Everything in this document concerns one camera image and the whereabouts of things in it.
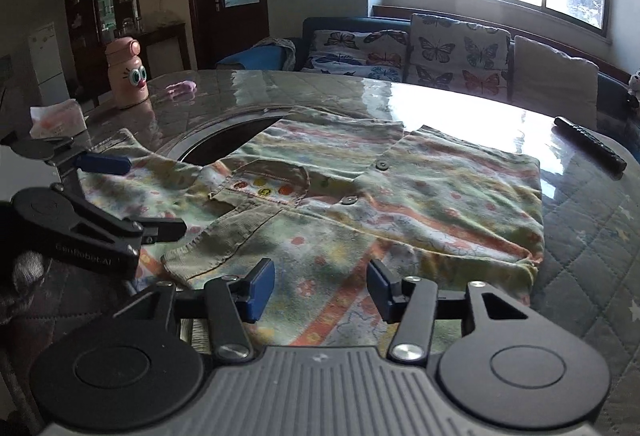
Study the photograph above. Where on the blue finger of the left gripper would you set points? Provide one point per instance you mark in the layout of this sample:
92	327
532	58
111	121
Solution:
91	162
151	230

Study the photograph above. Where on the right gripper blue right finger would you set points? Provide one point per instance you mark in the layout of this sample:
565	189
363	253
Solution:
408	303

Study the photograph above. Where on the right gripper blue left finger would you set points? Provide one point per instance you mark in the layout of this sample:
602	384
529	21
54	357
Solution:
232	303

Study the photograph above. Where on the colourful patterned child's shirt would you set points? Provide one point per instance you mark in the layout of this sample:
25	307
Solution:
321	195

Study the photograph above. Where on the pink cartoon face bottle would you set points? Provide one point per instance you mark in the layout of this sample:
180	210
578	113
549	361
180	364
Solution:
126	73

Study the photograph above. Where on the black round induction cooktop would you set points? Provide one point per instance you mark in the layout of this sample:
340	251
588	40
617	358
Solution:
220	141

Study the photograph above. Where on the white refrigerator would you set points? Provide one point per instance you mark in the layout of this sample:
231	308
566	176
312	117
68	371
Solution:
46	62

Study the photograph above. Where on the dark wooden display cabinet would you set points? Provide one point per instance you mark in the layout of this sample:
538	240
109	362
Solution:
91	25

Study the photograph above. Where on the blue grey cloth pile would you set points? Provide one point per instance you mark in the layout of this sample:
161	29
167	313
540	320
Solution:
268	54

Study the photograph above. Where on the black remote control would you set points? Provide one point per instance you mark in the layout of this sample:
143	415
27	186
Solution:
591	145

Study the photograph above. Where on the flat butterfly print cushion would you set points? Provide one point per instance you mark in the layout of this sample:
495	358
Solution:
379	55

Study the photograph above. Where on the upright butterfly print cushion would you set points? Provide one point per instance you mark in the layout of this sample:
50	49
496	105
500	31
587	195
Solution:
464	57

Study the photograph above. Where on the plain beige cushion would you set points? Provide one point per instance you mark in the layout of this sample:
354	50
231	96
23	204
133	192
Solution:
550	82

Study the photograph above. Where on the dark blue sofa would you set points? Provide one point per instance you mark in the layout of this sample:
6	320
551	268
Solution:
617	107

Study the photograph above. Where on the black white plush toy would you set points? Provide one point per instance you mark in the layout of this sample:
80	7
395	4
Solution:
634	91

